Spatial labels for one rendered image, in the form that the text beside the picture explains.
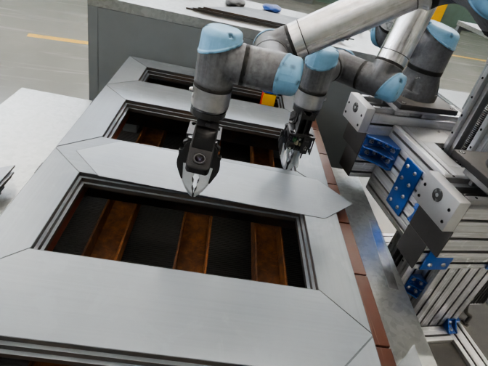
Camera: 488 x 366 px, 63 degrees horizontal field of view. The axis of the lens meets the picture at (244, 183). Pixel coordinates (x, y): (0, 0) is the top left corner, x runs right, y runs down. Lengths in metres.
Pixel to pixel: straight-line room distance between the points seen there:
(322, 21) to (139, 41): 1.10
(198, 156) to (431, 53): 0.92
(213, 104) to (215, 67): 0.07
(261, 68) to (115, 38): 1.18
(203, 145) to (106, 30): 1.16
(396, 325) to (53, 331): 0.78
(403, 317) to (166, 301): 0.64
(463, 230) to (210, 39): 0.76
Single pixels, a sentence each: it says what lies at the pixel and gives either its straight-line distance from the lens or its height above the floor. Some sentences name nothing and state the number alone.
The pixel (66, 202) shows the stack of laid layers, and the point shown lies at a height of 0.84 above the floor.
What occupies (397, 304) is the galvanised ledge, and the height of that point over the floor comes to 0.68.
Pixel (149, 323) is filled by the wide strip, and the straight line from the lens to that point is 0.72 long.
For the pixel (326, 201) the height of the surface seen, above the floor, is 0.85.
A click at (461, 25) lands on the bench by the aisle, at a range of 4.95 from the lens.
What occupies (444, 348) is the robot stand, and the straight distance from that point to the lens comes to 1.86.
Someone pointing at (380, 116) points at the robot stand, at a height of 0.97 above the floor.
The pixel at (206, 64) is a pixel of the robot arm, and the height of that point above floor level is 1.20.
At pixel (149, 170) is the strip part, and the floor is 0.85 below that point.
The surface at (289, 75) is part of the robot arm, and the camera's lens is 0.74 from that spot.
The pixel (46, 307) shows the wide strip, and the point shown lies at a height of 0.85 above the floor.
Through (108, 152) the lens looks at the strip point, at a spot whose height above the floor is 0.85.
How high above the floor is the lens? 1.44
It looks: 34 degrees down
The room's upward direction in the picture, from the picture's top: 14 degrees clockwise
